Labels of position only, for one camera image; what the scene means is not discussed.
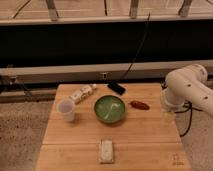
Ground white sponge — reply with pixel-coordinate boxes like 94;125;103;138
99;140;114;164

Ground clear plastic cup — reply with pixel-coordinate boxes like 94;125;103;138
57;99;75;122

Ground black cable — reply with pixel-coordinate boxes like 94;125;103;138
119;12;152;84

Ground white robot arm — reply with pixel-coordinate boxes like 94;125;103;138
161;64;213;118

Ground green bowl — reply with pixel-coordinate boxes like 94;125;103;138
94;95;126;124

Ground white plastic bottle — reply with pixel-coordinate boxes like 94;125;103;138
70;84;97;103

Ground black rectangular device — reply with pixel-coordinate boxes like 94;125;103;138
108;83;126;95

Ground red chili pepper toy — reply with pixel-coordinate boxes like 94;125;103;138
130;101;150;110

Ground black floor cables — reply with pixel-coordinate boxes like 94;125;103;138
174;101;203;138

